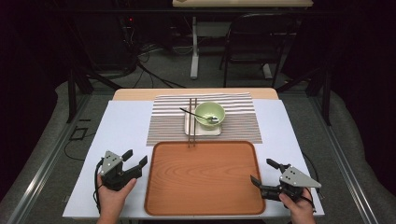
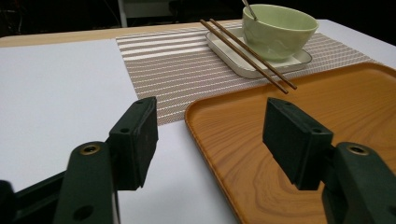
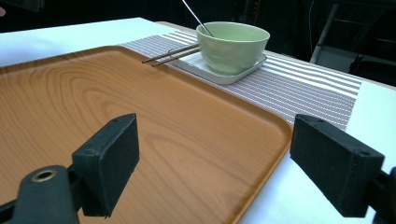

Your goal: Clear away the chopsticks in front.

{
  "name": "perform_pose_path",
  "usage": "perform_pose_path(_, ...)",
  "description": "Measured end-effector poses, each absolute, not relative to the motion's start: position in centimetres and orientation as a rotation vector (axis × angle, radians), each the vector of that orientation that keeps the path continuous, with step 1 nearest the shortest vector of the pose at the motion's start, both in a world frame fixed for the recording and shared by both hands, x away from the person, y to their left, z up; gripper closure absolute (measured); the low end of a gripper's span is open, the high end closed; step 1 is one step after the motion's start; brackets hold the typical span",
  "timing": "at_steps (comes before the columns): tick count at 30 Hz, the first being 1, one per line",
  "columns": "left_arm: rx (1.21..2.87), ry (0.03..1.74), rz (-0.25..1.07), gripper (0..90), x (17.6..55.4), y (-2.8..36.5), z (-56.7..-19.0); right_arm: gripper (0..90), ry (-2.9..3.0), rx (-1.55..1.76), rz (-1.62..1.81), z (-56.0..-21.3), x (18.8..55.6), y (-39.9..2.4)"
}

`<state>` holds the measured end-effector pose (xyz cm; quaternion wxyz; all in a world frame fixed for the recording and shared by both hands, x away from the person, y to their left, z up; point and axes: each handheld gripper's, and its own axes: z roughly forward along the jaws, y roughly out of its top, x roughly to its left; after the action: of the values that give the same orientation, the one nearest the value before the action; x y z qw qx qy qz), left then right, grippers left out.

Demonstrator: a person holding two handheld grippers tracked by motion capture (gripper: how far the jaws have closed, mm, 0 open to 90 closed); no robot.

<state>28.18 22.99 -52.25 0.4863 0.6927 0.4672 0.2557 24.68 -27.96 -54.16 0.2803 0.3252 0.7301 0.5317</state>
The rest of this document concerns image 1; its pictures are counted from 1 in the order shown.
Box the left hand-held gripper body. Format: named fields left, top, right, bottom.
left=98, top=150, right=138, bottom=191

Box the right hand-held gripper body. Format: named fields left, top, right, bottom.
left=261, top=165, right=322, bottom=202

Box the brown wooden tray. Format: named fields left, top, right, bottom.
left=144, top=140, right=266, bottom=217

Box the white square plate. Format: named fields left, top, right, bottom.
left=184, top=106, right=223, bottom=137

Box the light green bowl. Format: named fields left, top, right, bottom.
left=194, top=101, right=226, bottom=131

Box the metal spoon with dark handle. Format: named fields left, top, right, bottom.
left=179, top=107, right=219, bottom=123

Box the person's left hand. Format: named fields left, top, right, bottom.
left=96, top=175, right=138, bottom=217

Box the person's right hand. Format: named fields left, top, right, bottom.
left=278, top=188, right=317, bottom=224

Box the white table cover sheet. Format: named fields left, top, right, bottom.
left=62, top=99, right=325, bottom=218

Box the striped placemat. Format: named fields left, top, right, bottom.
left=146, top=91, right=263, bottom=147

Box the black metal stand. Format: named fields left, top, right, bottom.
left=65, top=65, right=123, bottom=124
left=275, top=64, right=332, bottom=127

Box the dark equipment with red light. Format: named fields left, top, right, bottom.
left=118, top=13, right=140, bottom=68

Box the white-legged desk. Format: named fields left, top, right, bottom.
left=172, top=0, right=314, bottom=80

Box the black folding chair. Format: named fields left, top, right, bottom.
left=219, top=12, right=301, bottom=89

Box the left hand-held gripper cable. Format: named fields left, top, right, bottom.
left=92, top=158, right=105, bottom=215

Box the hand-held gripper cable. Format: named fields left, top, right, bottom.
left=300, top=150, right=321, bottom=206
left=92, top=158, right=105, bottom=215

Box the right hand-held gripper cable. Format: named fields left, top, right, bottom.
left=300, top=150, right=321, bottom=206

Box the thin black floor cable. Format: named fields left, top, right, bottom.
left=64, top=132, right=97, bottom=162

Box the aluminium floor rail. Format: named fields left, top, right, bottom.
left=307, top=92, right=380, bottom=224
left=6, top=92, right=92, bottom=224

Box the black floor socket frame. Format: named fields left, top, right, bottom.
left=68, top=126, right=89, bottom=142

